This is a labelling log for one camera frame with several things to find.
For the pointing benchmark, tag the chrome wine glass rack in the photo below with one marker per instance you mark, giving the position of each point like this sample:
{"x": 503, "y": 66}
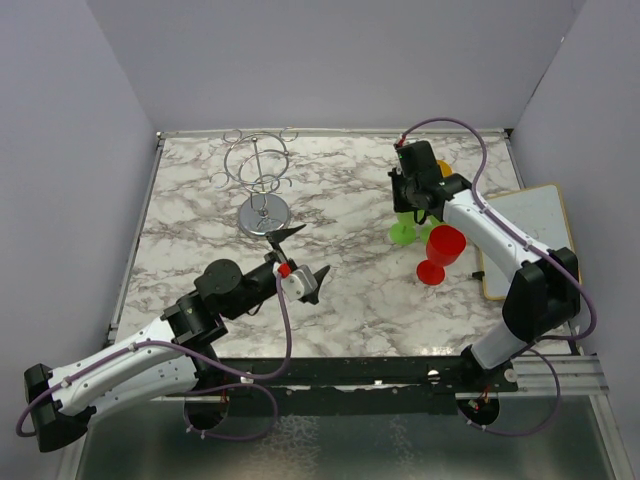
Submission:
{"x": 258, "y": 162}

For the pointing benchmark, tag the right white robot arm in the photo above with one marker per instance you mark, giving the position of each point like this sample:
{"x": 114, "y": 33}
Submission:
{"x": 543, "y": 291}

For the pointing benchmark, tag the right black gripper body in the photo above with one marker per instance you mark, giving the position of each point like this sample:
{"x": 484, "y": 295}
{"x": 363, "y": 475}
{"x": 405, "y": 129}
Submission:
{"x": 403, "y": 196}

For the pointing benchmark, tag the green wine glass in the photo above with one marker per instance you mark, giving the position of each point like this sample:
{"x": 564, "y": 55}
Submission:
{"x": 403, "y": 232}
{"x": 427, "y": 229}

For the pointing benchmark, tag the orange plastic wine glass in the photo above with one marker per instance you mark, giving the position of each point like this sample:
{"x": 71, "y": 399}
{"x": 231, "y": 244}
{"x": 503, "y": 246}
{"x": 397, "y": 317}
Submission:
{"x": 445, "y": 168}

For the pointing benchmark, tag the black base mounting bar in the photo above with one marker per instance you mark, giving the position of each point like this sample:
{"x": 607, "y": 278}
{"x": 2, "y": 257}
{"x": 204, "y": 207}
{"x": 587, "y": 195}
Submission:
{"x": 345, "y": 386}

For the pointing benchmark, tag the red plastic wine glass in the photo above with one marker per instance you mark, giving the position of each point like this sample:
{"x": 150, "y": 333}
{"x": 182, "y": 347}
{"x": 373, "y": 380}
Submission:
{"x": 444, "y": 246}

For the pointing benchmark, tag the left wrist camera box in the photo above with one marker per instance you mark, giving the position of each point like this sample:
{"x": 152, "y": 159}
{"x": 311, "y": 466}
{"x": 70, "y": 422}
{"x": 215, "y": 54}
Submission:
{"x": 295, "y": 282}

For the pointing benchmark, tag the small whiteboard wooden frame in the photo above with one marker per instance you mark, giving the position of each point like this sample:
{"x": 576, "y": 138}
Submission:
{"x": 537, "y": 211}

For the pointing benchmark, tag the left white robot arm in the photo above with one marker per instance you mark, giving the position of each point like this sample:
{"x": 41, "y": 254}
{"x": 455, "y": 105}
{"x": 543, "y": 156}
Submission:
{"x": 171, "y": 355}

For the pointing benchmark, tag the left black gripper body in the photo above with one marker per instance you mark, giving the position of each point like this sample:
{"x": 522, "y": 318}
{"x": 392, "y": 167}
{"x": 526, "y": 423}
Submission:
{"x": 260, "y": 283}

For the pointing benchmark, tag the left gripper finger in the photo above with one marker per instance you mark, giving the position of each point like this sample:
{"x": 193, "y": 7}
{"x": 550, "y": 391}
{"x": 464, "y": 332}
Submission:
{"x": 276, "y": 237}
{"x": 318, "y": 276}

